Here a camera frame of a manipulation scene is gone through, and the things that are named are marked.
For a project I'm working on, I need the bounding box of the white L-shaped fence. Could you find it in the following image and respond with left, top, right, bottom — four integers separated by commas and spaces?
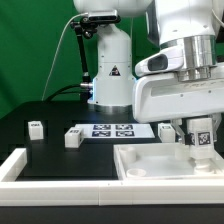
0, 148, 224, 206

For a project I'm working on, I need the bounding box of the white square tabletop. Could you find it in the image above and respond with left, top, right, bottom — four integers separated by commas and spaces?
114, 143, 224, 180

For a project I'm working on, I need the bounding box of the white sheet with tags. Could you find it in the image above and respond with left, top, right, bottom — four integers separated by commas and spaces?
74, 124, 155, 139

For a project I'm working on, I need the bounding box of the grey camera on mount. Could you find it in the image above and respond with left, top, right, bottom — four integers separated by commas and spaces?
87, 10, 120, 23

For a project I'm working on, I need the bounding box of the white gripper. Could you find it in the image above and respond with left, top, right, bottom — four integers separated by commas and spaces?
132, 73, 224, 144

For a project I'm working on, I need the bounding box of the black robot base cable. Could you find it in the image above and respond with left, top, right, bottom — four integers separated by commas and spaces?
44, 84, 83, 102

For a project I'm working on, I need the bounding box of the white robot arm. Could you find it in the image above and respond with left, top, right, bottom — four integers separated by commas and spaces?
73, 0, 224, 123

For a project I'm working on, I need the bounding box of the white camera cable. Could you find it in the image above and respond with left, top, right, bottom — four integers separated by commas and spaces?
41, 12, 89, 102

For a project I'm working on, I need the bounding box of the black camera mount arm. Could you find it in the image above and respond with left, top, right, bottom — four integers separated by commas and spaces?
70, 20, 96, 89

